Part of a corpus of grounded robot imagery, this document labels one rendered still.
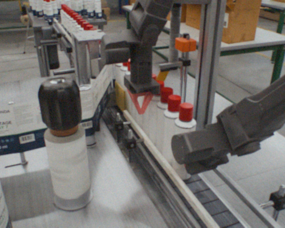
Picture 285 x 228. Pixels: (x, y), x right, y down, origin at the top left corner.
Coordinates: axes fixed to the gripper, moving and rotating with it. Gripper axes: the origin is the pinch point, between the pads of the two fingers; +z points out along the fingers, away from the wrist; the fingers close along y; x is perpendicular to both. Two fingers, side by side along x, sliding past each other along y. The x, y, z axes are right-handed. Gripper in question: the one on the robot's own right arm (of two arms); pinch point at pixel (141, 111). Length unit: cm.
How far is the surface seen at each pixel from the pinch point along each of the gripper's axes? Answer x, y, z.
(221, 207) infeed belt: 9.2, 27.2, 13.8
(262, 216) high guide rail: 9.4, 38.4, 6.0
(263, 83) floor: 236, -199, 99
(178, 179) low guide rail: 2.3, 18.4, 10.2
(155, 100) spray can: 4.3, -0.1, -2.6
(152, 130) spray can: 3.8, -0.6, 7.2
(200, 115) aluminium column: 18.3, 1.2, 4.1
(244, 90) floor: 203, -191, 99
